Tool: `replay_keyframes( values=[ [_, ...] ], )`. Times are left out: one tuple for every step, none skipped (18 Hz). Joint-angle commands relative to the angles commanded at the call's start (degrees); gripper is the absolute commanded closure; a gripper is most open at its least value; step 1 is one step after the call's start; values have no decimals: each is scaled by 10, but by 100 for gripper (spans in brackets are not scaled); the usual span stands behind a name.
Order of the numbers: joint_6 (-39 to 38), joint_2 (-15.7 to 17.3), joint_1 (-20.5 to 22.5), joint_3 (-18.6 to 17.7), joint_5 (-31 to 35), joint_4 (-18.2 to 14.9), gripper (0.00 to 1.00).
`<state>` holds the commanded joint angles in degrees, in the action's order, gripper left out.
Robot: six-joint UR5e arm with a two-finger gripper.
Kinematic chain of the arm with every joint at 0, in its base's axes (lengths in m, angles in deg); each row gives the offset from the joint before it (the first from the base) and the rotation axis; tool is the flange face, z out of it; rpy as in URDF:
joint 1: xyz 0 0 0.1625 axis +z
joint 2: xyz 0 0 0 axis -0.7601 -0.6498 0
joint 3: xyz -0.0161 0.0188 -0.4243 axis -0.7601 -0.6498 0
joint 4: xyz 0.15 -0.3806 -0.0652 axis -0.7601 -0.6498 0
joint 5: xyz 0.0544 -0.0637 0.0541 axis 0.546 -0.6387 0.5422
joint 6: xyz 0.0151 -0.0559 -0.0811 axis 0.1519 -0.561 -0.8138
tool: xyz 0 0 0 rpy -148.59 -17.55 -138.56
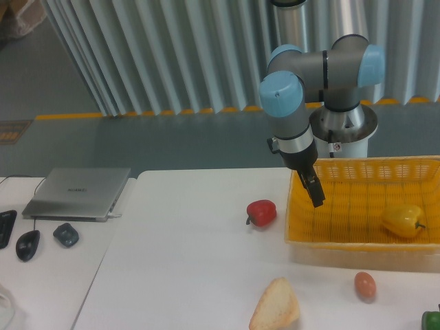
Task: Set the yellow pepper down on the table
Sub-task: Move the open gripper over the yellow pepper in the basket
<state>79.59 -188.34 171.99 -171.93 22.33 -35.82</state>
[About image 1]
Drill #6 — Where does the dark grey small device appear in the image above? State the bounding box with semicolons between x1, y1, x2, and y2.
53;223;79;248

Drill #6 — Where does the brown egg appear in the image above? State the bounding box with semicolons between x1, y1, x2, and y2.
354;272;377;299

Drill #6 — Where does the yellow bell pepper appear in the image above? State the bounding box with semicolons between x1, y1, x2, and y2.
382;204;426;239

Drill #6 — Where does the black mouse cable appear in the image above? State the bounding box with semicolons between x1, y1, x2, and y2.
0;175;47;232

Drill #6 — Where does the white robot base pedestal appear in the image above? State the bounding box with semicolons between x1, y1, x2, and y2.
309;104;378;158

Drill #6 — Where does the black computer mouse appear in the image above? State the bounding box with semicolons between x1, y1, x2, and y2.
15;230;41;262

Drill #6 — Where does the silver laptop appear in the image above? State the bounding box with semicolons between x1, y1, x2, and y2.
22;168;131;221

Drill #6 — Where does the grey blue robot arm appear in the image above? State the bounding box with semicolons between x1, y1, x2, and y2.
258;1;386;207

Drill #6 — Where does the black keyboard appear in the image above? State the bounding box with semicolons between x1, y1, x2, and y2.
0;210;17;250

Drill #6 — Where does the yellow plastic basket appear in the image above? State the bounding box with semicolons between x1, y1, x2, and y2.
285;156;439;252

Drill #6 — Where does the red bell pepper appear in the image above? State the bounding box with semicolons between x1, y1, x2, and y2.
246;199;277;228

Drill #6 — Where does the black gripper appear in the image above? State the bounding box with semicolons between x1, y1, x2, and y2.
280;137;325;208

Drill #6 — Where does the slice of bread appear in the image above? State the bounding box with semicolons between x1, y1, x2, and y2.
249;277;300;329

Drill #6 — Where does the green pepper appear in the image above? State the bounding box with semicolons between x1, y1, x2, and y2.
421;311;440;330

